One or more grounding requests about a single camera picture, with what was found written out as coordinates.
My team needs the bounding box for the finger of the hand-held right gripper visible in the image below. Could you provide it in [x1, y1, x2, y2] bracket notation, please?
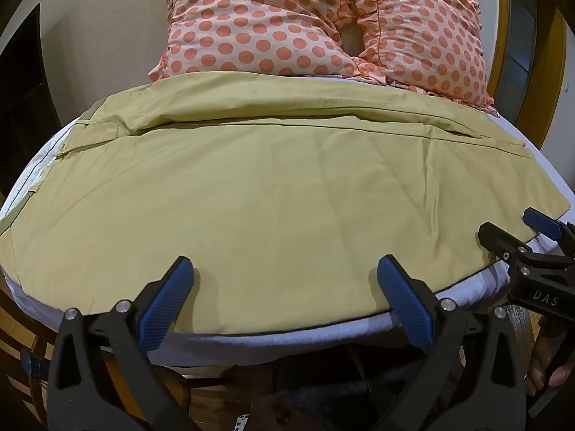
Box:
[477, 222, 563, 275]
[523, 207, 575, 253]

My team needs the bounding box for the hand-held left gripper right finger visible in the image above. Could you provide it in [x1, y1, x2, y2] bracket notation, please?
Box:
[376, 254, 527, 431]

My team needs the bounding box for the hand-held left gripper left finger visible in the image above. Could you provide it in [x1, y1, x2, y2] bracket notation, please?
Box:
[47, 256, 195, 431]

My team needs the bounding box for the olive green bed sheet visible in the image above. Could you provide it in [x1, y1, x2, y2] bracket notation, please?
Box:
[0, 73, 571, 338]

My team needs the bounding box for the person's right hand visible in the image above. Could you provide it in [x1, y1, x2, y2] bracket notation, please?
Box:
[525, 320, 575, 398]

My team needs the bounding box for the white mattress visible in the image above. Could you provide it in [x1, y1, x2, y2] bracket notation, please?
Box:
[0, 74, 575, 369]

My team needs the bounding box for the wooden framed glass door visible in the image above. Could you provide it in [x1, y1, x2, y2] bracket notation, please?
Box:
[467, 0, 567, 150]

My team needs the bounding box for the orange polka dot pillow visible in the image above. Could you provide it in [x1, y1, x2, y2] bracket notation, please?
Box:
[148, 0, 361, 83]
[345, 0, 497, 114]

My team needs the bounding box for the wooden bed frame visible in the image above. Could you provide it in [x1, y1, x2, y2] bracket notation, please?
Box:
[0, 274, 198, 431]

